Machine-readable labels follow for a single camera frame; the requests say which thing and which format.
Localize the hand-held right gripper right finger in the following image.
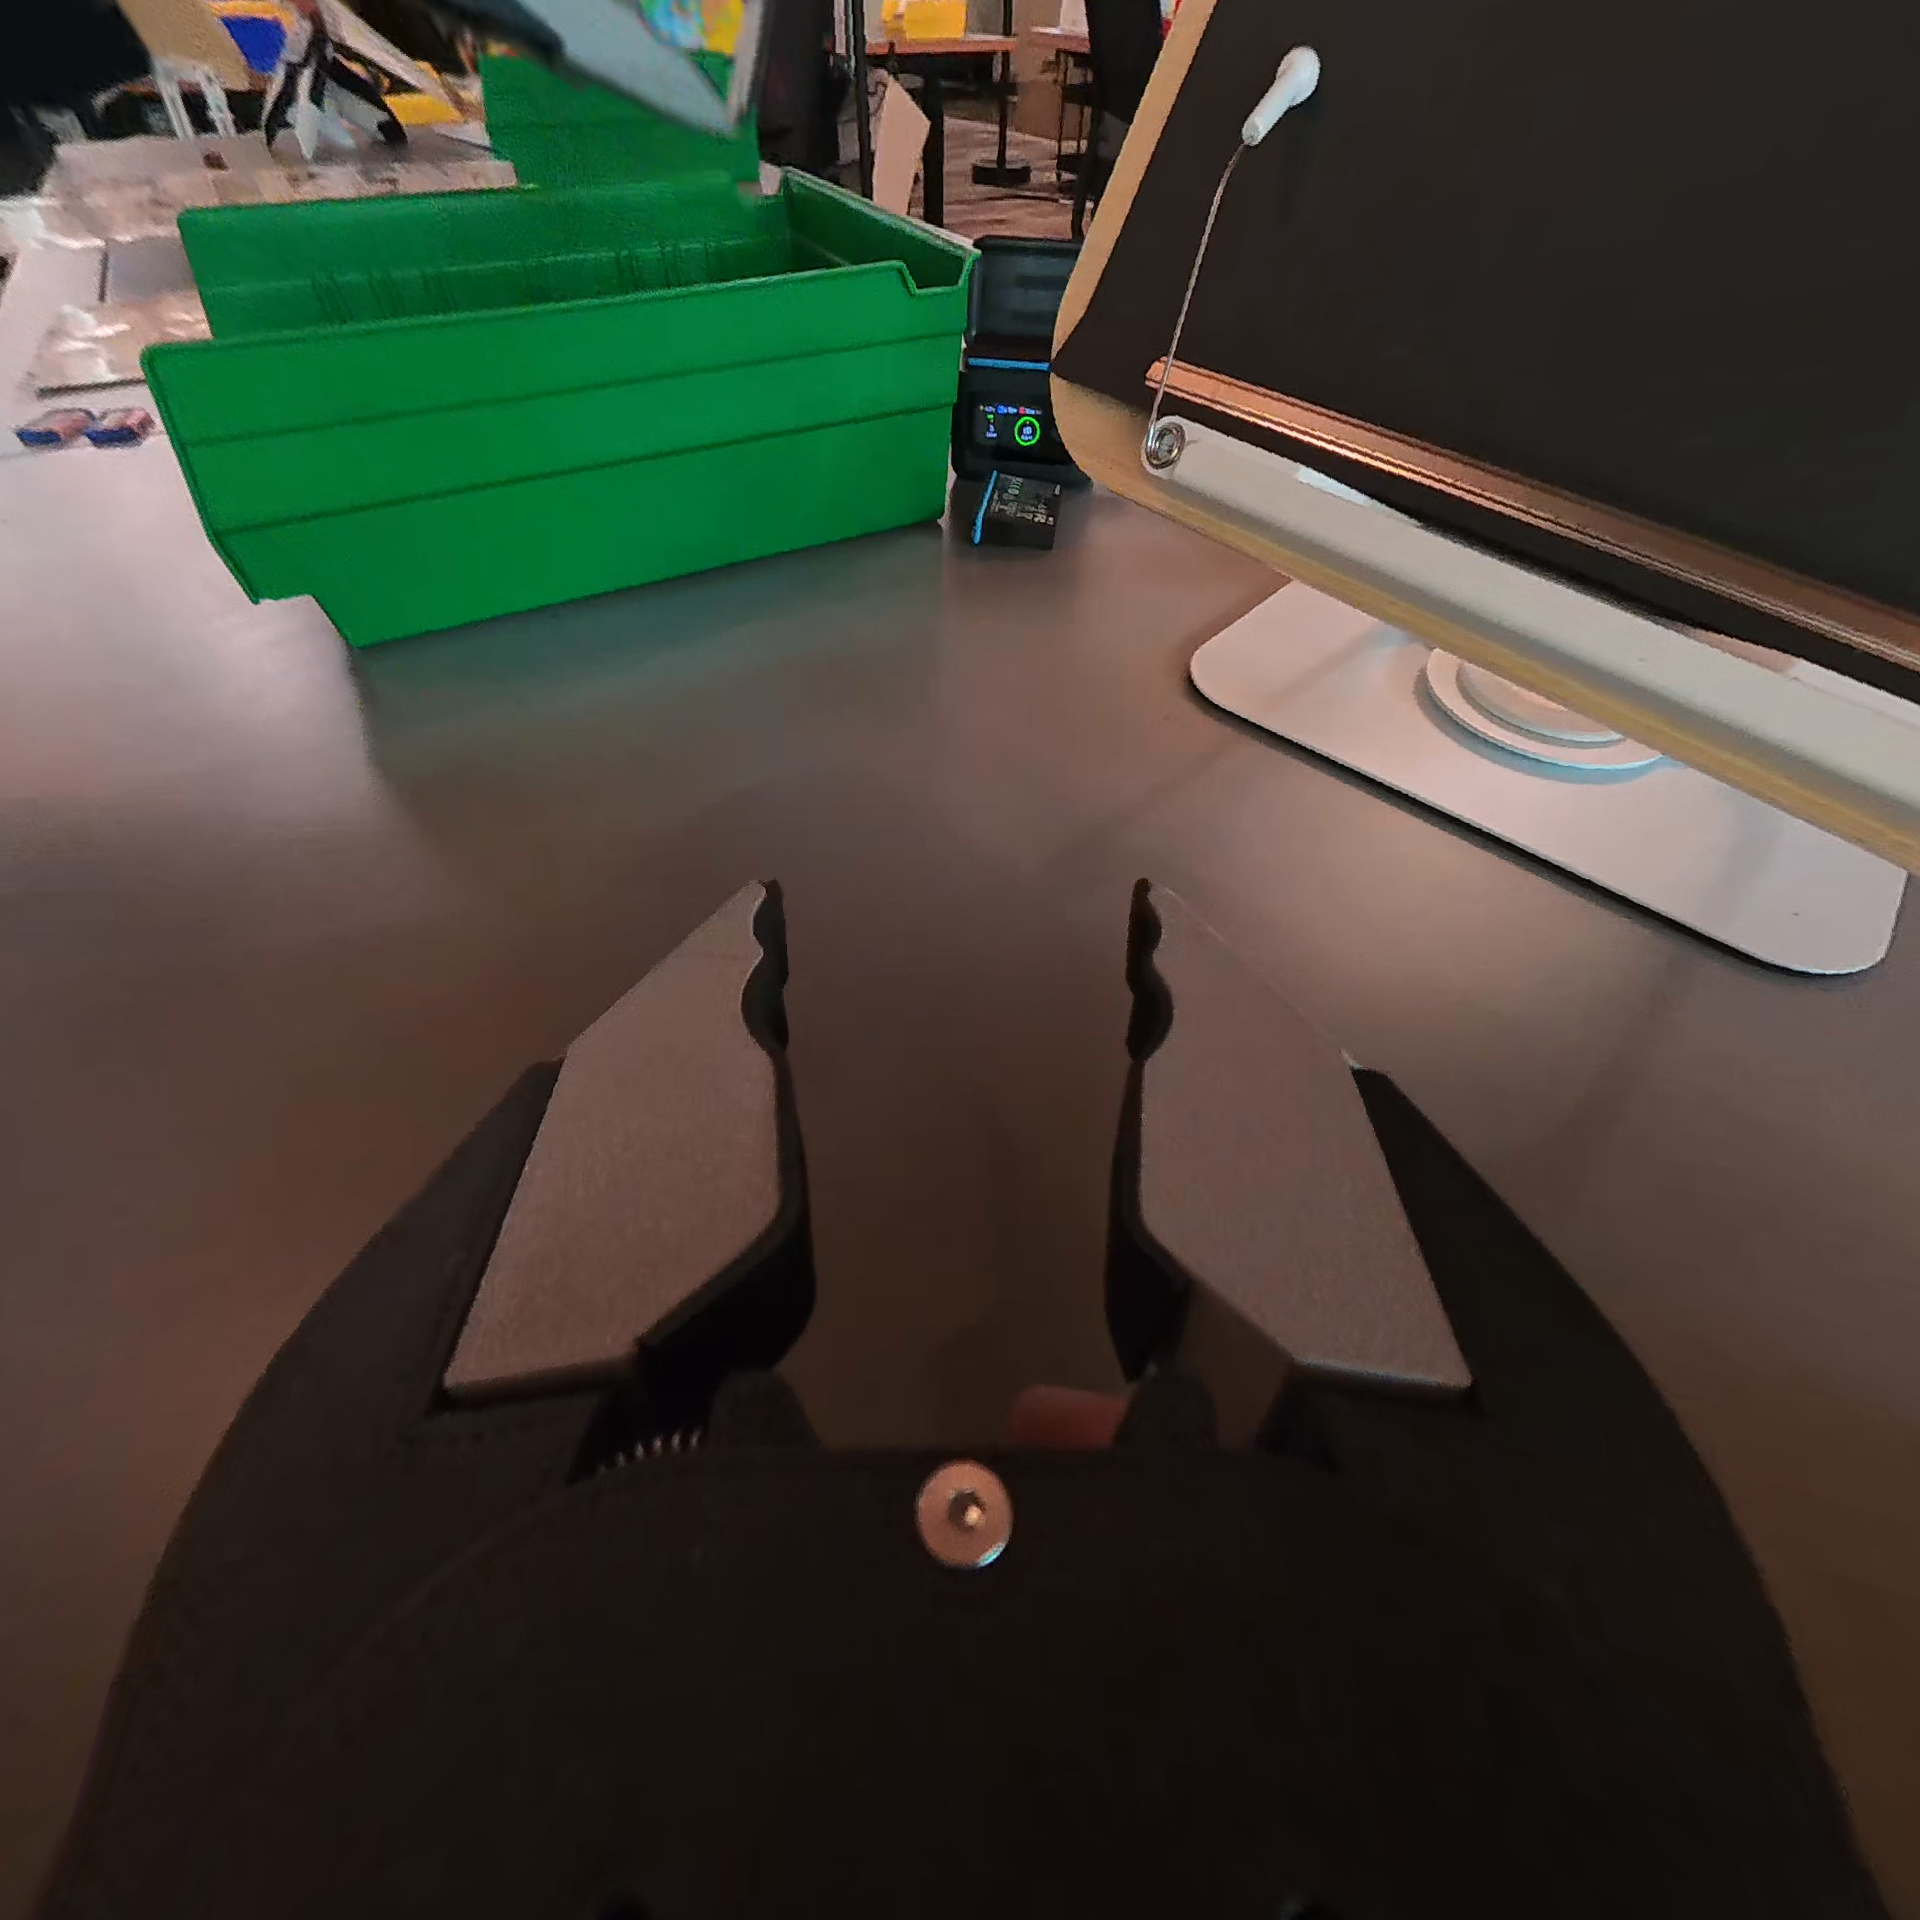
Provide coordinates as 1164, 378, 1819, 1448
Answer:
1107, 882, 1475, 1442

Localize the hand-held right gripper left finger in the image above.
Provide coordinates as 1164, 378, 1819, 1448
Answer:
443, 882, 820, 1403

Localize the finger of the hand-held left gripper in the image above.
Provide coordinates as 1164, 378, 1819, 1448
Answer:
732, 0, 778, 203
429, 0, 753, 142

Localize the large green plastic bin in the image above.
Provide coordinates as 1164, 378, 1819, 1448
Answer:
139, 167, 981, 651

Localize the small green plastic bin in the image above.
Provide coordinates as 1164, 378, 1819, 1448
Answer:
479, 52, 769, 193

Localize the wooden desk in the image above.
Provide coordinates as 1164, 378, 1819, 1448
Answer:
830, 31, 1024, 231

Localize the black power bank with display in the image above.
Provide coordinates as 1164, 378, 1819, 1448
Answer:
949, 352, 1077, 485

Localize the small black box blue edge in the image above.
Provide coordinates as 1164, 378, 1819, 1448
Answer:
945, 469, 1070, 555

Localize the silver foil sheet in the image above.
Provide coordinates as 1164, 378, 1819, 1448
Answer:
27, 293, 216, 402

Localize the black wooden book stand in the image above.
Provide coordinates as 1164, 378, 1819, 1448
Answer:
1048, 0, 1920, 981

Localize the wire page holder white tip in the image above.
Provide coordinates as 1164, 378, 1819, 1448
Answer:
1142, 44, 1326, 476

